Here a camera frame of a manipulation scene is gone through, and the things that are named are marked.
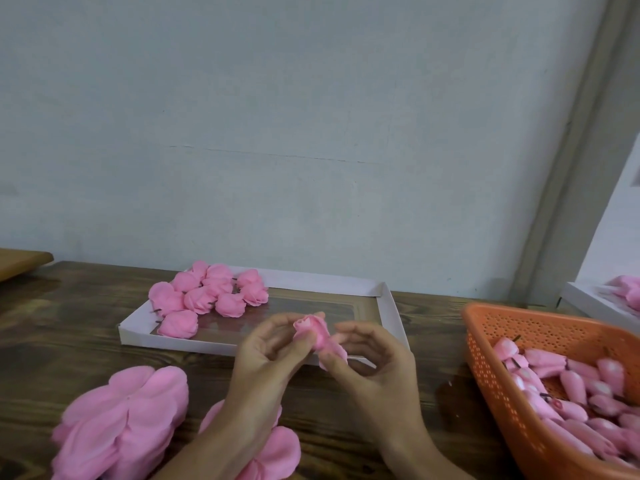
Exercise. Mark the person's right hand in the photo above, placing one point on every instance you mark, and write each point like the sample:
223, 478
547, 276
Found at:
385, 385

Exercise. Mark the person's left hand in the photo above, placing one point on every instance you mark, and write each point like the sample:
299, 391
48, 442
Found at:
262, 375

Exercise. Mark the stack of pink petals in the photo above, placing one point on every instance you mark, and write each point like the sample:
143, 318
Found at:
118, 420
280, 455

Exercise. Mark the white shallow tray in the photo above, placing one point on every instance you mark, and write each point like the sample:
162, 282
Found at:
300, 300

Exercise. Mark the pink petal flower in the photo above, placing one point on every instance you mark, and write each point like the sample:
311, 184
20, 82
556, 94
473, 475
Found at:
218, 280

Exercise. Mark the group of finished pink roses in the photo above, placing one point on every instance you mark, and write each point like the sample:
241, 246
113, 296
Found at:
164, 297

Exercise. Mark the pink rose buds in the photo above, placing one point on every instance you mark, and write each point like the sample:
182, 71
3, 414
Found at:
570, 385

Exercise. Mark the pile of pink petals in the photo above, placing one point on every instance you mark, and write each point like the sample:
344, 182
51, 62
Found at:
626, 291

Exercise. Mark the person's right forearm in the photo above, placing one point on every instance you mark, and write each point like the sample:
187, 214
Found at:
430, 463

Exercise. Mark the person's left forearm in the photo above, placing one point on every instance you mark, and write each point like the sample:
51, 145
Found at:
205, 457

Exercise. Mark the orange plastic basket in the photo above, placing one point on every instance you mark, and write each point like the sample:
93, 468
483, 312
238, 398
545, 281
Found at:
490, 390

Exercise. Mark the grey door frame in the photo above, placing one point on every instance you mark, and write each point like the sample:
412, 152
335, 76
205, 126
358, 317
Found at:
572, 140

